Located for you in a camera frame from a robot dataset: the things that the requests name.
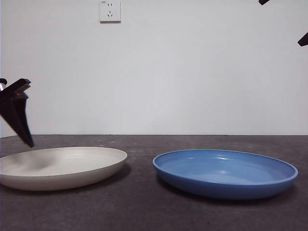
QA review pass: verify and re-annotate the white round plate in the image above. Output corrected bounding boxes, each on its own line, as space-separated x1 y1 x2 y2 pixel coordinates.
0 146 128 192

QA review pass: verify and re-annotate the blue round plate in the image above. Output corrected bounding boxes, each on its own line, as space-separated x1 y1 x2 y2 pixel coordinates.
152 149 299 200

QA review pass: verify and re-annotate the white wall power socket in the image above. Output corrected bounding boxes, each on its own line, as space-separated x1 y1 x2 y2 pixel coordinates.
100 0 122 24

